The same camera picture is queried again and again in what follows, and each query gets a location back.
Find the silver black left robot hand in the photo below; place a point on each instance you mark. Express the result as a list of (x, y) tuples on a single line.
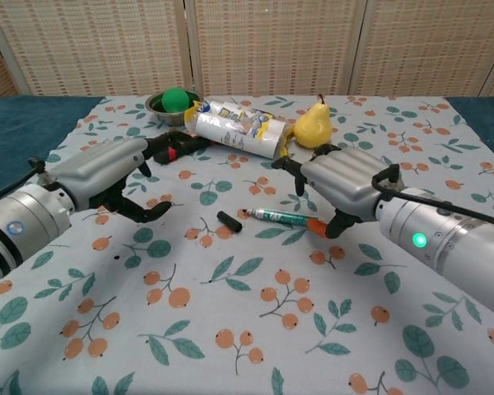
[(99, 173)]

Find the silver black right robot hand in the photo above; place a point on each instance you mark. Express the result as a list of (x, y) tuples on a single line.
[(346, 181)]

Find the green whiteboard marker body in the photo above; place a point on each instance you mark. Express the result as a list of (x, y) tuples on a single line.
[(284, 217)]

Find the black marker cap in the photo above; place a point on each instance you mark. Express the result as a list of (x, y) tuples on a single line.
[(229, 221)]

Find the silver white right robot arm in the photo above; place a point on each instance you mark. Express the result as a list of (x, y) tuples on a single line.
[(448, 247)]

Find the yellow pear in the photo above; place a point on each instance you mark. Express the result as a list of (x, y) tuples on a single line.
[(310, 127)]

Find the stainless steel bowl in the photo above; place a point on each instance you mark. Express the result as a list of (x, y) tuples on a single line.
[(173, 116)]

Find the teal table cover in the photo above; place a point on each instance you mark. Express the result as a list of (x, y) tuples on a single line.
[(16, 123)]

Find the green ball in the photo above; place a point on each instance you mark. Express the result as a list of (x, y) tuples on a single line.
[(175, 100)]

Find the white yellow snack bag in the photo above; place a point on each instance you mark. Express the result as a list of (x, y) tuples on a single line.
[(234, 127)]

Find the floral orange-fruit tablecloth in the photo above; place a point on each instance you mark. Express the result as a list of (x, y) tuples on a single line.
[(189, 296)]

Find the woven bamboo folding screen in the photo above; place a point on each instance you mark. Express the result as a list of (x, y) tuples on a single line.
[(271, 45)]

